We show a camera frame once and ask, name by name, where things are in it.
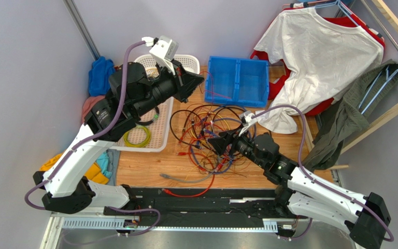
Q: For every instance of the red garment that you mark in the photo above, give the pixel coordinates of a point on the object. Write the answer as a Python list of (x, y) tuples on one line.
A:
[(350, 20)]

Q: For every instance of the olive green garment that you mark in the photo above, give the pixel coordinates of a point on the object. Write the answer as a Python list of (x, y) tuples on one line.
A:
[(350, 114)]

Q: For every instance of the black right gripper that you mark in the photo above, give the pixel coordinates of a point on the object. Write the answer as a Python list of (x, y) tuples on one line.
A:
[(231, 142)]

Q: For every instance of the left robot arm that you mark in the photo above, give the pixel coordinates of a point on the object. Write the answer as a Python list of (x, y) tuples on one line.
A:
[(131, 96)]

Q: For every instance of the wooden clothes rack frame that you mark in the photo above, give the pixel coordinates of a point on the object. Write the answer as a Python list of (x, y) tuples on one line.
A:
[(357, 137)]

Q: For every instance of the white rectangular basket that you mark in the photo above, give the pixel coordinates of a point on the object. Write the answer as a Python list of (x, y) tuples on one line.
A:
[(152, 138)]

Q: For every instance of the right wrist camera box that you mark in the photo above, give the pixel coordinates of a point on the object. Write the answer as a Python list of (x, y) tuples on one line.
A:
[(247, 121)]

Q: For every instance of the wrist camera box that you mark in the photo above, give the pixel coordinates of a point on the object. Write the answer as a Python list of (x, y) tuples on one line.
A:
[(163, 52), (247, 121)]

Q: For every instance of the yellow cloth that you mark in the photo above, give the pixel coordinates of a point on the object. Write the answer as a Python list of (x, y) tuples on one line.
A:
[(93, 173)]

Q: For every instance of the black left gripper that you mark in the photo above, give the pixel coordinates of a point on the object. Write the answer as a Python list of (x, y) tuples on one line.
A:
[(187, 82)]

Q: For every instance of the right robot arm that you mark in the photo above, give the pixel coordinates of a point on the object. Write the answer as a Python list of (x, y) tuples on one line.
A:
[(365, 218)]

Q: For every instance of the grey cloth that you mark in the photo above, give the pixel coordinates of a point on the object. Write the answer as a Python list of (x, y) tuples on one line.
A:
[(114, 156)]

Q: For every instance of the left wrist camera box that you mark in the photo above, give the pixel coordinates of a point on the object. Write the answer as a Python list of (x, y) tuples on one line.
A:
[(163, 52)]

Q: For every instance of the blue cloth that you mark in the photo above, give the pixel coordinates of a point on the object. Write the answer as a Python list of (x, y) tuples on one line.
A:
[(99, 74)]

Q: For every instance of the cyan cloth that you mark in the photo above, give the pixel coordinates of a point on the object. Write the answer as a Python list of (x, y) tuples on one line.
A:
[(103, 162)]

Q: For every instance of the white oval basket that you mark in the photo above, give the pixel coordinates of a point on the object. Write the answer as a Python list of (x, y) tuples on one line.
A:
[(190, 63)]

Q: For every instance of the blue divided bin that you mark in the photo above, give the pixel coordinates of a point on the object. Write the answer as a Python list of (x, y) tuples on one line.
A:
[(234, 81)]

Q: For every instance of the white t-shirt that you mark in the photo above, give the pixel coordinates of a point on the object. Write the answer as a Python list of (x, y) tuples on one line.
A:
[(316, 58)]

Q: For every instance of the pink cloth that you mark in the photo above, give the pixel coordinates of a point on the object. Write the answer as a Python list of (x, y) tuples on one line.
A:
[(88, 104)]

